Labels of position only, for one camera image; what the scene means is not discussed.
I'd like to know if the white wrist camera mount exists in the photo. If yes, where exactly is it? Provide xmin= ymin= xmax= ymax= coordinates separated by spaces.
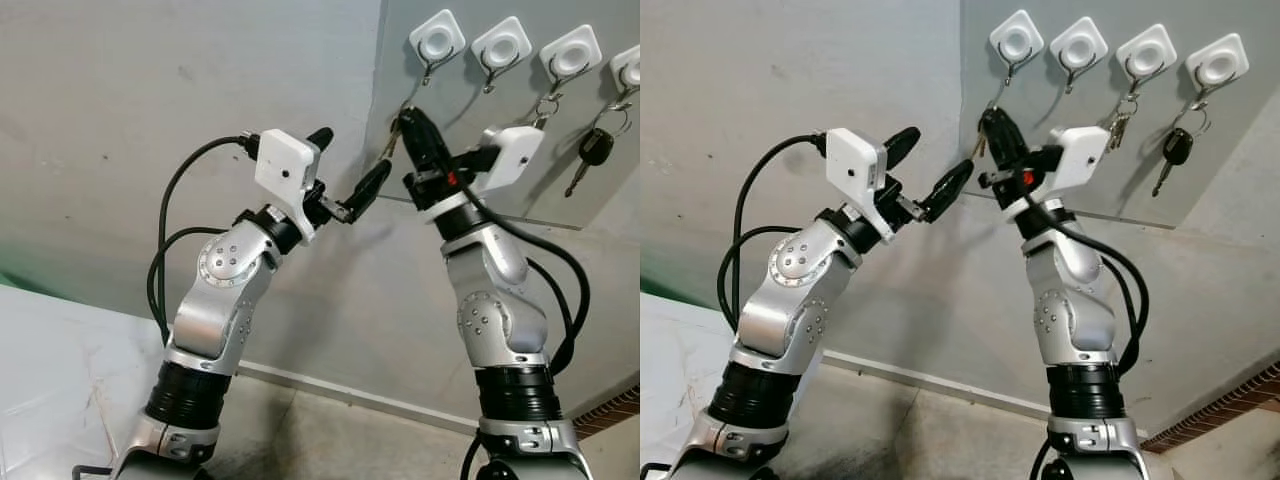
xmin=1004 ymin=124 xmax=1112 ymax=224
xmin=253 ymin=129 xmax=324 ymax=245
xmin=825 ymin=127 xmax=892 ymax=245
xmin=414 ymin=124 xmax=545 ymax=224

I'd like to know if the white baseboard strip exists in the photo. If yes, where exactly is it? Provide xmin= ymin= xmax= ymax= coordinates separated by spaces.
xmin=237 ymin=361 xmax=482 ymax=434
xmin=821 ymin=349 xmax=1152 ymax=442

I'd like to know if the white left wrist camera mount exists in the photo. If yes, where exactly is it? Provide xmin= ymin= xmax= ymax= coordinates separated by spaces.
xmin=825 ymin=127 xmax=892 ymax=245
xmin=253 ymin=129 xmax=324 ymax=245

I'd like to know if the black car key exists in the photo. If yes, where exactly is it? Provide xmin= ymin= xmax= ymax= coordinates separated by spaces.
xmin=1150 ymin=97 xmax=1214 ymax=199
xmin=563 ymin=97 xmax=635 ymax=200

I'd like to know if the brown ribbed strip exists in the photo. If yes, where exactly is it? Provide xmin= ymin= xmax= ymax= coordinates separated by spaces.
xmin=1139 ymin=374 xmax=1280 ymax=454
xmin=574 ymin=384 xmax=641 ymax=439

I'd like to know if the white square wall hook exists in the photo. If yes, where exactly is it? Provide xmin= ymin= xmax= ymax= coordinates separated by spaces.
xmin=469 ymin=14 xmax=534 ymax=96
xmin=408 ymin=8 xmax=469 ymax=88
xmin=1184 ymin=31 xmax=1253 ymax=107
xmin=538 ymin=23 xmax=605 ymax=102
xmin=988 ymin=8 xmax=1048 ymax=87
xmin=1048 ymin=15 xmax=1110 ymax=96
xmin=1115 ymin=22 xmax=1180 ymax=100
xmin=609 ymin=43 xmax=641 ymax=107

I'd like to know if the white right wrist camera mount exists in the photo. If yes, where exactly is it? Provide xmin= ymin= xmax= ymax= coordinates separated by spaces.
xmin=414 ymin=124 xmax=545 ymax=224
xmin=1004 ymin=124 xmax=1112 ymax=224

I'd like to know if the small silver key bunch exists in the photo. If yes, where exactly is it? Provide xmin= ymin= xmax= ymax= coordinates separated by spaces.
xmin=1103 ymin=91 xmax=1144 ymax=154
xmin=532 ymin=91 xmax=567 ymax=132

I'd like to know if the grey hook board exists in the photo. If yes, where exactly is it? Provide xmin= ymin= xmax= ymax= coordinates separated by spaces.
xmin=958 ymin=0 xmax=1280 ymax=230
xmin=363 ymin=0 xmax=641 ymax=233

